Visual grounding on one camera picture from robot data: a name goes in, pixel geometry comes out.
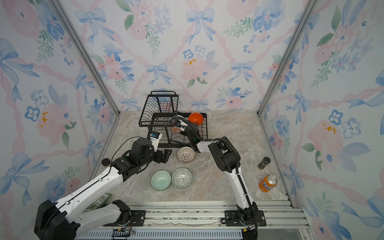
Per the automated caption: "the orange bowl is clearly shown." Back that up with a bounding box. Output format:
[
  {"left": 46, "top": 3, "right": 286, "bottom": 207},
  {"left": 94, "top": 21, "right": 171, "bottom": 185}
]
[{"left": 188, "top": 112, "right": 204, "bottom": 126}]

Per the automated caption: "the blue floral bowl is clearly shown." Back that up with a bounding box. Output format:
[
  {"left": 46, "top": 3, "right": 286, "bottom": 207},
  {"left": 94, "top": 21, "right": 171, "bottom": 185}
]
[{"left": 170, "top": 115, "right": 185, "bottom": 125}]

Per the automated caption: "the white brown patterned bowl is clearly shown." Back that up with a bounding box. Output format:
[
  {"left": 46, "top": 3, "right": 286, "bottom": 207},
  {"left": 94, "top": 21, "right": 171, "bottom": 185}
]
[{"left": 177, "top": 147, "right": 196, "bottom": 163}]

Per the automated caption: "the pale green bowl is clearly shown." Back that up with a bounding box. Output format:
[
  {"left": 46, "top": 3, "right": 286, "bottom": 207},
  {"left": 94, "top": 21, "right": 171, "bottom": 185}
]
[{"left": 151, "top": 170, "right": 172, "bottom": 191}]

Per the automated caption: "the red white patterned bowl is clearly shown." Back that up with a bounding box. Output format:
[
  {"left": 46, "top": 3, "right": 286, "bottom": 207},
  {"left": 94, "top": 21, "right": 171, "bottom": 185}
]
[{"left": 170, "top": 126, "right": 184, "bottom": 134}]

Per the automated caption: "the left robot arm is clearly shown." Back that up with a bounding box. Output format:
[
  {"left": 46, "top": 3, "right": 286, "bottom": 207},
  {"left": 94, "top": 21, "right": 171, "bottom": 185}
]
[{"left": 34, "top": 132, "right": 172, "bottom": 240}]

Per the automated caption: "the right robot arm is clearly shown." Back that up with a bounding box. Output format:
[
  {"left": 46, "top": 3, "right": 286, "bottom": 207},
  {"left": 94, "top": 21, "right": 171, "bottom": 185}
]
[{"left": 171, "top": 116, "right": 258, "bottom": 228}]

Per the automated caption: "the left dark cap bottle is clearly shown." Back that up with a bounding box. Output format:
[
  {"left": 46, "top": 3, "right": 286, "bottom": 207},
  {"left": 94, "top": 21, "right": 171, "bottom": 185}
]
[{"left": 102, "top": 158, "right": 111, "bottom": 167}]

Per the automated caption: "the green white patterned bowl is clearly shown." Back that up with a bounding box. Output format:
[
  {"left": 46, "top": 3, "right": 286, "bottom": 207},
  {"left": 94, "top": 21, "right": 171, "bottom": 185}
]
[{"left": 172, "top": 168, "right": 193, "bottom": 189}]

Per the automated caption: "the green packet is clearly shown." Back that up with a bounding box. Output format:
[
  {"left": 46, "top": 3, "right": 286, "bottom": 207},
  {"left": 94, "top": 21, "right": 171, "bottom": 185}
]
[{"left": 87, "top": 193, "right": 112, "bottom": 211}]

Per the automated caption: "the dark cap spice bottle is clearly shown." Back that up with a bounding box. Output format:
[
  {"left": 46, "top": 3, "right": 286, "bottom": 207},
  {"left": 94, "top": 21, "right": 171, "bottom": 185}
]
[{"left": 258, "top": 157, "right": 271, "bottom": 170}]

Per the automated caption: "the black wire dish rack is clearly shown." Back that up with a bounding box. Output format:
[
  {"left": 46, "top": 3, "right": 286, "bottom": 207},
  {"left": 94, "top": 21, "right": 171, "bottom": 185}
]
[{"left": 139, "top": 91, "right": 209, "bottom": 148}]

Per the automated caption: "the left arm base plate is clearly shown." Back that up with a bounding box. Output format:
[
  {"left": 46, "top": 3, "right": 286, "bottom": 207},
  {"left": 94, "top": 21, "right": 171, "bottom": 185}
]
[{"left": 104, "top": 210, "right": 146, "bottom": 227}]

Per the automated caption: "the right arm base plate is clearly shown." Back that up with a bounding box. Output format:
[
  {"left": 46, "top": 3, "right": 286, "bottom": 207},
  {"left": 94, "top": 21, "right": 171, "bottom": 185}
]
[{"left": 221, "top": 210, "right": 267, "bottom": 228}]

